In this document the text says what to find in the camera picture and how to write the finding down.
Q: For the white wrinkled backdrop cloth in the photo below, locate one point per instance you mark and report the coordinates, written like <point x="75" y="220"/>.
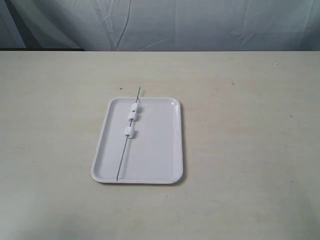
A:
<point x="160" y="25"/>

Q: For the thin metal skewer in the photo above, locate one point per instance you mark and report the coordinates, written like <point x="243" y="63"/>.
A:
<point x="126" y="140"/>

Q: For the white marshmallow top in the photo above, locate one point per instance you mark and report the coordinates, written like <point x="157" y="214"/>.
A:
<point x="134" y="107"/>

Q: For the white marshmallow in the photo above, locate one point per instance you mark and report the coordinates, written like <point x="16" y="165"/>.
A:
<point x="129" y="132"/>
<point x="132" y="116"/>
<point x="134" y="107"/>

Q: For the white plastic tray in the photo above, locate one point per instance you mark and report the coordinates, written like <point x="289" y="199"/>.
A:
<point x="155" y="153"/>

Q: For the white marshmallow bottom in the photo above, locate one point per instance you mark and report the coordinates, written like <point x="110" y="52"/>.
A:
<point x="129" y="132"/>

